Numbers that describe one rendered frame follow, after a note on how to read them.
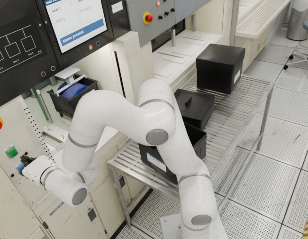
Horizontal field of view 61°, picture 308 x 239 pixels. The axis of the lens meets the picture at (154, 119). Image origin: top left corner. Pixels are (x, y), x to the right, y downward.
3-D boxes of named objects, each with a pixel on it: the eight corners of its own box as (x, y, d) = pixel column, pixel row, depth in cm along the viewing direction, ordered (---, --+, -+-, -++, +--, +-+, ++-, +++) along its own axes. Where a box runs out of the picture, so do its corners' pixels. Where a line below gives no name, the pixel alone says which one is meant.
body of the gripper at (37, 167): (43, 194, 94) (25, 180, 99) (65, 174, 100) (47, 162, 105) (35, 180, 89) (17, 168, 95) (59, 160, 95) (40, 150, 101)
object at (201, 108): (201, 133, 168) (201, 117, 160) (160, 122, 181) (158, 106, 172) (215, 106, 187) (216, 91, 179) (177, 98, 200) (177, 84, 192)
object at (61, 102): (78, 130, 161) (62, 86, 141) (57, 120, 171) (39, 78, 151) (105, 108, 175) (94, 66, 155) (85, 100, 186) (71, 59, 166)
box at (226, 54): (230, 95, 197) (233, 65, 181) (195, 87, 210) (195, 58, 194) (242, 77, 214) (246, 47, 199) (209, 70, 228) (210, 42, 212)
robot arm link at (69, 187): (66, 164, 95) (43, 175, 88) (91, 179, 89) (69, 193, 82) (67, 182, 99) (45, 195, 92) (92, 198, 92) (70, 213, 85)
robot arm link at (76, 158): (104, 113, 85) (81, 170, 103) (62, 128, 73) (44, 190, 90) (122, 131, 83) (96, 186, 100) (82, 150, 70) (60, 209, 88)
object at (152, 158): (140, 160, 155) (136, 140, 144) (170, 135, 169) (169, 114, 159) (176, 185, 139) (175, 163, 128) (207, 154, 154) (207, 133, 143)
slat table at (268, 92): (195, 272, 175) (195, 208, 127) (127, 226, 205) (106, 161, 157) (260, 149, 253) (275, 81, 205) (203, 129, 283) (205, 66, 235)
